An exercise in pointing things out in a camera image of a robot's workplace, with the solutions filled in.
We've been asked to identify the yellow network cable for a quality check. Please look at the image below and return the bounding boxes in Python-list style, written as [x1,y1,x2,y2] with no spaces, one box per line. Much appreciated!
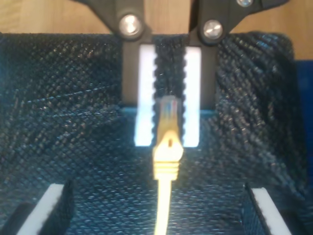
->
[153,95,184,235]

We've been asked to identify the black woven mat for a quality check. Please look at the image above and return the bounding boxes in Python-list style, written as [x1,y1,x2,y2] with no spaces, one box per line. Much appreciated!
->
[0,31,313,235]

